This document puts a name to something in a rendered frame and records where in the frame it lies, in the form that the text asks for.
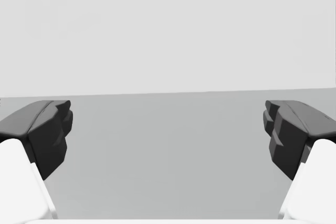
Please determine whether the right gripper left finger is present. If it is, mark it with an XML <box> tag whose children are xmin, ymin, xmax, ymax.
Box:
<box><xmin>0</xmin><ymin>100</ymin><xmax>74</xmax><ymax>220</ymax></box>

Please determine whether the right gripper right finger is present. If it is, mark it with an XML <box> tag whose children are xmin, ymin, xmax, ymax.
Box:
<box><xmin>262</xmin><ymin>100</ymin><xmax>336</xmax><ymax>220</ymax></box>

